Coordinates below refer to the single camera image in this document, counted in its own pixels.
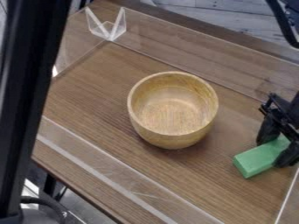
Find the clear acrylic tray wall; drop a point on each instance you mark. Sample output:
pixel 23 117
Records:
pixel 89 147

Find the clear acrylic corner bracket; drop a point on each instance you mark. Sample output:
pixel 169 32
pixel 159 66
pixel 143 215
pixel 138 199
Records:
pixel 107 30

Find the black table leg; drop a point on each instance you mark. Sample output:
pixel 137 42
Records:
pixel 50 185

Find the green rectangular block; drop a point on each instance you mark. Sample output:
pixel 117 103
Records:
pixel 258 159

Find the brown wooden bowl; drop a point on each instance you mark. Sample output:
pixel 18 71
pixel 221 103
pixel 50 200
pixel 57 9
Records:
pixel 173 107

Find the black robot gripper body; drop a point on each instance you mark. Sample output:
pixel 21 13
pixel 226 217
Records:
pixel 288 113

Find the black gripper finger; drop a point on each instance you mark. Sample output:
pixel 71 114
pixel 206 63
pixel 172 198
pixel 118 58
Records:
pixel 289 157
pixel 269 131

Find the black metal base plate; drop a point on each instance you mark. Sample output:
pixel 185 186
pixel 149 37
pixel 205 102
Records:
pixel 73 217

